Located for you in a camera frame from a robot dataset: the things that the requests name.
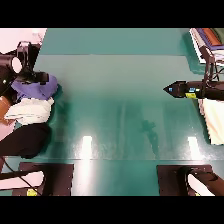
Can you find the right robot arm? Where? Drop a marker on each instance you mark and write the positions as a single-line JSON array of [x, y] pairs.
[[215, 92]]

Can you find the folded purple garment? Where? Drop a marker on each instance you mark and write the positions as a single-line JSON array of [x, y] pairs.
[[208, 40]]

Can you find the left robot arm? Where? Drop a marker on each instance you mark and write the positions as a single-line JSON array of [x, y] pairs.
[[6, 64]]

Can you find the brown garment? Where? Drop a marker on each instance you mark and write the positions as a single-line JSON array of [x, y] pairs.
[[3, 108]]

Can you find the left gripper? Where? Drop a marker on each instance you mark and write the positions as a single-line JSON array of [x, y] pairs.
[[39, 77]]

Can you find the folded orange garment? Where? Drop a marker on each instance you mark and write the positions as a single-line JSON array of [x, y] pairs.
[[212, 33]]

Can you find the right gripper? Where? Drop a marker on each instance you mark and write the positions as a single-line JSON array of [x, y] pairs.
[[186, 90]]

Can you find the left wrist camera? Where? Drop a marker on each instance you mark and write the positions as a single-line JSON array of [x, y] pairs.
[[24, 50]]

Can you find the cream garment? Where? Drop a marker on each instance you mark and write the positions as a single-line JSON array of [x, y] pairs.
[[215, 120]]

